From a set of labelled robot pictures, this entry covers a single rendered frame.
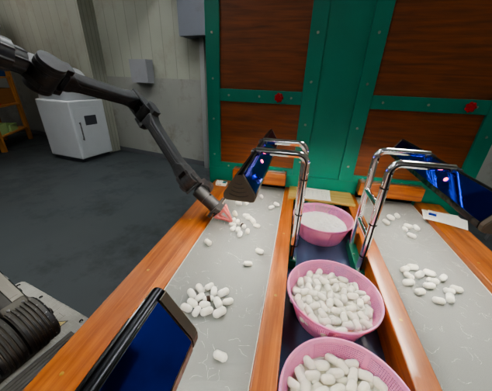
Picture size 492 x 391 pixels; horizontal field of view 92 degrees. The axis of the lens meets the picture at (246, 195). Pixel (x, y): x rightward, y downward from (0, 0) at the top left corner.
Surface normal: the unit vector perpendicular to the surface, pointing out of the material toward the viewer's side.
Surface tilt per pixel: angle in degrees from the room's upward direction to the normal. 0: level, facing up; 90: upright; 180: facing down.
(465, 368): 0
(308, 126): 90
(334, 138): 90
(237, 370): 0
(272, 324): 0
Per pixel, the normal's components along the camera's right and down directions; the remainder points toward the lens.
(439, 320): 0.04, -0.90
